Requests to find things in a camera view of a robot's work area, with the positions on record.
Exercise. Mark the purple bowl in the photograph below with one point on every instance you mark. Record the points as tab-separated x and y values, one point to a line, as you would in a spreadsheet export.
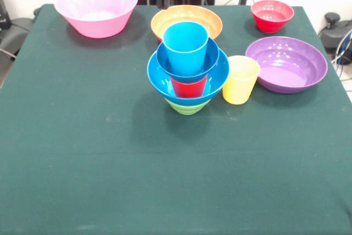
286	64

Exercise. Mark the small crimson bowl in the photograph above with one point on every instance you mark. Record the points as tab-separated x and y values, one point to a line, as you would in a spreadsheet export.
272	17

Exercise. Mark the orange bowl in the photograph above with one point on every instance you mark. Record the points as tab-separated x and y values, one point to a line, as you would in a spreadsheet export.
187	15

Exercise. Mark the small dark blue bowl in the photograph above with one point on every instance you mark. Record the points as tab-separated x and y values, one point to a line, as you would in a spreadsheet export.
162	61

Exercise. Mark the large pink bowl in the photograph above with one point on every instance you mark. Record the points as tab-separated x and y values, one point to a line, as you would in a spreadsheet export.
96	23

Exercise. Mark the large light blue bowl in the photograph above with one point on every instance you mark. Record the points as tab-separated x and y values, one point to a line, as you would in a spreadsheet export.
159	83

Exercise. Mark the green bowl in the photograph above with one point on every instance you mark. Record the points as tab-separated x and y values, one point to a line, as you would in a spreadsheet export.
187	108

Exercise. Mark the yellow cup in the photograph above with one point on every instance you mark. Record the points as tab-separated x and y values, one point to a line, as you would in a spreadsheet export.
242	89

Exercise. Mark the red cup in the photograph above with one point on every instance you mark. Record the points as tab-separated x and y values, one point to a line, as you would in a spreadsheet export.
189	89

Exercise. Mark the dark green tablecloth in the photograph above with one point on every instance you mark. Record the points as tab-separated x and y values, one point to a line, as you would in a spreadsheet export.
110	163

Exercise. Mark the light blue cup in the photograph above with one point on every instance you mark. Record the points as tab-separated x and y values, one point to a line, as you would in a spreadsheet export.
185	53

